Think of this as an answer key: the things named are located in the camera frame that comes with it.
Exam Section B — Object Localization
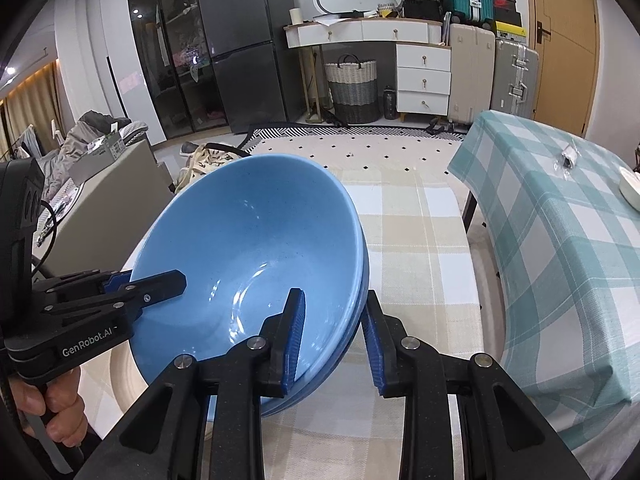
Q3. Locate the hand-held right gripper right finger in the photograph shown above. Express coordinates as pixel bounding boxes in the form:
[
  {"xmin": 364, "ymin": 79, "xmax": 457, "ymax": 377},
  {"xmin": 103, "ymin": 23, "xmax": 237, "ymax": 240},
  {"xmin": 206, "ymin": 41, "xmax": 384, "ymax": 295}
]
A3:
[{"xmin": 361, "ymin": 290, "xmax": 592, "ymax": 480}]

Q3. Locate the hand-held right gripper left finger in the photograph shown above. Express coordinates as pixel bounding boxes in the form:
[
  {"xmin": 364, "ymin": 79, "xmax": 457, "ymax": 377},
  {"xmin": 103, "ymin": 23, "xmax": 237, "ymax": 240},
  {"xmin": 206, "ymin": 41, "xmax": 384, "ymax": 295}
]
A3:
[{"xmin": 87, "ymin": 287, "xmax": 307, "ymax": 480}]

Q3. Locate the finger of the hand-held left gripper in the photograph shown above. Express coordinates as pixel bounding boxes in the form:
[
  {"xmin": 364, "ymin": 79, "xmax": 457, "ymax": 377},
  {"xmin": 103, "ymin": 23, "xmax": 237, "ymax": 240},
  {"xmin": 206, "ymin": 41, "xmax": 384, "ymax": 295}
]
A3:
[
  {"xmin": 44, "ymin": 269, "xmax": 189, "ymax": 322},
  {"xmin": 31, "ymin": 269, "xmax": 133, "ymax": 302}
]

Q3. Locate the large blue bowl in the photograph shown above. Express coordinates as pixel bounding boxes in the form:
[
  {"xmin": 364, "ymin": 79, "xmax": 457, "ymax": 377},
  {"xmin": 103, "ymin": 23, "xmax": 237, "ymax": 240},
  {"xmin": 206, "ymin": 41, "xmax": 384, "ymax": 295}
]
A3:
[{"xmin": 260, "ymin": 240, "xmax": 372, "ymax": 417}]

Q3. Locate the cream round plate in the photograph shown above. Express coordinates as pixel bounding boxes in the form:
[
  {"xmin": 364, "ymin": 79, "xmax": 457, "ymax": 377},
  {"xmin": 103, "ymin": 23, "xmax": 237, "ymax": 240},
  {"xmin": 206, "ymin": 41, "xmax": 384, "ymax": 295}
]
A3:
[{"xmin": 110, "ymin": 349, "xmax": 152, "ymax": 412}]

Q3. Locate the light blue bowl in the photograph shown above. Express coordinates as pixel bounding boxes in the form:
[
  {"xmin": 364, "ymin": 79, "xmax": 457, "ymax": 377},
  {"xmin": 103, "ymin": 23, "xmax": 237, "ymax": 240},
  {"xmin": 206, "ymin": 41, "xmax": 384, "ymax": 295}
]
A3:
[{"xmin": 129, "ymin": 154, "xmax": 364, "ymax": 397}]

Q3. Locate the person's left hand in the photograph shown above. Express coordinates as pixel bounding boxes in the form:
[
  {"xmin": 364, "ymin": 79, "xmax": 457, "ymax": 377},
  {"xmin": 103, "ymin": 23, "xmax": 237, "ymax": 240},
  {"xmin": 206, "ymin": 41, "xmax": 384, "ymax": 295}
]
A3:
[{"xmin": 7, "ymin": 364, "xmax": 89, "ymax": 450}]

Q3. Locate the printed round fan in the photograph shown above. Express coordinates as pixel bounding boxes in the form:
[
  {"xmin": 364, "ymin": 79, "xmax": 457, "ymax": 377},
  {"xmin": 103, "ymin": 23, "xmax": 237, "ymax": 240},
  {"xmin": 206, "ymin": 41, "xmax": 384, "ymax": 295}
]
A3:
[{"xmin": 42, "ymin": 184, "xmax": 84, "ymax": 233}]

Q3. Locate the grey sofa with clutter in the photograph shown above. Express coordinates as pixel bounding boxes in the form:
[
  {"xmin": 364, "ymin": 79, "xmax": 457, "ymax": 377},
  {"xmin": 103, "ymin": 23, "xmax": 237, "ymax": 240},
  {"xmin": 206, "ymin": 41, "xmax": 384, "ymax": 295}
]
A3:
[{"xmin": 34, "ymin": 137, "xmax": 174, "ymax": 282}]

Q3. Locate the grey cardboard box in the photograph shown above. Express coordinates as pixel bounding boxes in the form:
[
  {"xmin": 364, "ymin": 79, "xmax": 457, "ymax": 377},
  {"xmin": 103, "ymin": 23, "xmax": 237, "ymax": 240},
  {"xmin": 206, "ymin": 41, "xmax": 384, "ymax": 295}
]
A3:
[{"xmin": 70, "ymin": 132, "xmax": 129, "ymax": 184}]

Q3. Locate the grey padded jacket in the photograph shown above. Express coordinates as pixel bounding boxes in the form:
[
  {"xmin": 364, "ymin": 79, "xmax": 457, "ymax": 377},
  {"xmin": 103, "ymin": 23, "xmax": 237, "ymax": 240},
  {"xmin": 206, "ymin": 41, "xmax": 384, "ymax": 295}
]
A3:
[{"xmin": 40, "ymin": 110, "xmax": 151, "ymax": 202}]

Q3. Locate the beige curtain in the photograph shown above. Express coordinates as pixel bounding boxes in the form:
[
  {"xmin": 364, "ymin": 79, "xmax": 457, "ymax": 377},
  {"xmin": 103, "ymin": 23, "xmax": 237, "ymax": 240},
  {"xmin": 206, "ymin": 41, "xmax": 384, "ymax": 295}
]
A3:
[{"xmin": 0, "ymin": 60, "xmax": 64, "ymax": 162}]

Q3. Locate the printed tote bag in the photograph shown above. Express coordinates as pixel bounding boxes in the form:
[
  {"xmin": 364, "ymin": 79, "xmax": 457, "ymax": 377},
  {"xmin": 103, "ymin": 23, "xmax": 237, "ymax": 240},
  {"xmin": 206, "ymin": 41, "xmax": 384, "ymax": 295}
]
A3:
[{"xmin": 175, "ymin": 142, "xmax": 257, "ymax": 197}]

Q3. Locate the patterned rug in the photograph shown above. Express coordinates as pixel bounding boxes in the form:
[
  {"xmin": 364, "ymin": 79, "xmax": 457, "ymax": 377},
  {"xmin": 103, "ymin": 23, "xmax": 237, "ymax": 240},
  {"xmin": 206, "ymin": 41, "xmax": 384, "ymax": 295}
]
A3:
[{"xmin": 245, "ymin": 122, "xmax": 472, "ymax": 187}]

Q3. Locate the teal checked tablecloth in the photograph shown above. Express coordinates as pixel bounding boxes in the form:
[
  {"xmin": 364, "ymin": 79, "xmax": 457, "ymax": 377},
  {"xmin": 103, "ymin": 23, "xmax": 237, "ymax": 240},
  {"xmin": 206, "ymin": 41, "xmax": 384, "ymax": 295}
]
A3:
[{"xmin": 446, "ymin": 109, "xmax": 640, "ymax": 454}]

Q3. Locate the black glass cabinet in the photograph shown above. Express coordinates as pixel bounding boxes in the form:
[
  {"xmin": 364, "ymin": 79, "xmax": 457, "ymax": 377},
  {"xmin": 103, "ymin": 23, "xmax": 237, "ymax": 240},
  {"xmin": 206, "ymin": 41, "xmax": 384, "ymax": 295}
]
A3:
[{"xmin": 125, "ymin": 0, "xmax": 236, "ymax": 139}]

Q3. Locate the woven laundry basket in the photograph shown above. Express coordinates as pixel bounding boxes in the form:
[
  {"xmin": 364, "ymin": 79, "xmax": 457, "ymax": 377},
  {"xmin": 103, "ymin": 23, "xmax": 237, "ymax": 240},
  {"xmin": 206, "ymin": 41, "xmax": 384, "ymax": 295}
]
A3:
[{"xmin": 325, "ymin": 54, "xmax": 381, "ymax": 125}]

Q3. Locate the dark grey refrigerator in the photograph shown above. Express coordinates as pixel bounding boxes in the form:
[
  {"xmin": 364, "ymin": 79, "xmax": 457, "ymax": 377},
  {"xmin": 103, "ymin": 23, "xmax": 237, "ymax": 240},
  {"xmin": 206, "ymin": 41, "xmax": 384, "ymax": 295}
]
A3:
[{"xmin": 194, "ymin": 0, "xmax": 309, "ymax": 134}]

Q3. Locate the white desk with drawers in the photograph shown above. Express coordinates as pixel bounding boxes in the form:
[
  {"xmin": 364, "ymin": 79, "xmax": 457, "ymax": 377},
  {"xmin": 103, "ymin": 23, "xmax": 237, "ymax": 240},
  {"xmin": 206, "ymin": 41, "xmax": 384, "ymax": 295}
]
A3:
[{"xmin": 283, "ymin": 16, "xmax": 453, "ymax": 122}]

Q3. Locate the small clear plastic packet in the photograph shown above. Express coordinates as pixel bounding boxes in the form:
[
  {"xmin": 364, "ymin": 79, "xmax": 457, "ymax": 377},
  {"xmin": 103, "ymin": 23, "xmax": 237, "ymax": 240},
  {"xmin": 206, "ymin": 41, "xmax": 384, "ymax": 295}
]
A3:
[{"xmin": 555, "ymin": 142, "xmax": 581, "ymax": 177}]

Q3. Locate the beige suitcase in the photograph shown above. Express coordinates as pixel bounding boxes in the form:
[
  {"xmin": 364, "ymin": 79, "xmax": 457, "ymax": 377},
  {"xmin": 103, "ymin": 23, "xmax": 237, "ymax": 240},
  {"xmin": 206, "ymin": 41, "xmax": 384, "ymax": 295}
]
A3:
[{"xmin": 446, "ymin": 22, "xmax": 496, "ymax": 126}]

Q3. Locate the silver suitcase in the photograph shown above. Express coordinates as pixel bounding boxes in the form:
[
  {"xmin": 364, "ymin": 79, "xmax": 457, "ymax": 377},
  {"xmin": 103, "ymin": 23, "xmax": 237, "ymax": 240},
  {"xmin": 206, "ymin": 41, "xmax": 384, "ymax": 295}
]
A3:
[{"xmin": 492, "ymin": 37, "xmax": 541, "ymax": 122}]

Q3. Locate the white dish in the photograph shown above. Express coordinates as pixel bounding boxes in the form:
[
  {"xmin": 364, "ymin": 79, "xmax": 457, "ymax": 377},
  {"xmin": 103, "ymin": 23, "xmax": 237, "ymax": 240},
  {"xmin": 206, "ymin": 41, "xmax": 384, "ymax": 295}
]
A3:
[{"xmin": 619, "ymin": 165, "xmax": 640, "ymax": 212}]

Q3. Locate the wooden door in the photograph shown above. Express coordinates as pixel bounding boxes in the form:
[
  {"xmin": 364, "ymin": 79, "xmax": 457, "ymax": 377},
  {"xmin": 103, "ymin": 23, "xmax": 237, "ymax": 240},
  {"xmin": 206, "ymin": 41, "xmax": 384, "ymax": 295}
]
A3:
[{"xmin": 522, "ymin": 0, "xmax": 599, "ymax": 142}]

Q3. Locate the stack of dark boxes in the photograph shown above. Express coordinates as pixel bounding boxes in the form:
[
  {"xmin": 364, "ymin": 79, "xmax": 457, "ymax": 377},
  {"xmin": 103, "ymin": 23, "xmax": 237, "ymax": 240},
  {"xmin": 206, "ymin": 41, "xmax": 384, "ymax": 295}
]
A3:
[{"xmin": 487, "ymin": 0, "xmax": 526, "ymax": 42}]

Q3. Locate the black cable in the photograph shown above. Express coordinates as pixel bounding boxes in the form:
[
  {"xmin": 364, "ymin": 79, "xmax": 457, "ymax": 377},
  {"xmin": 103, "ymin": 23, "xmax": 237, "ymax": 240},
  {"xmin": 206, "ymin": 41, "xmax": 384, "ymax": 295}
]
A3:
[{"xmin": 29, "ymin": 199, "xmax": 57, "ymax": 282}]

